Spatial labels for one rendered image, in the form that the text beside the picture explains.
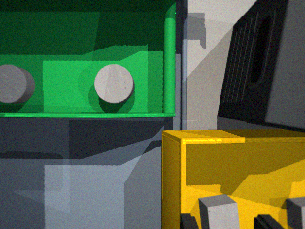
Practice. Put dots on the green open bin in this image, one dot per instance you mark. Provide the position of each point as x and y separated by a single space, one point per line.
63 44

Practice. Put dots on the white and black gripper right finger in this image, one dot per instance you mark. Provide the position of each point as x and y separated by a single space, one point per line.
266 221

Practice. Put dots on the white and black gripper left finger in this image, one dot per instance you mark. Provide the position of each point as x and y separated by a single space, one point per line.
187 221

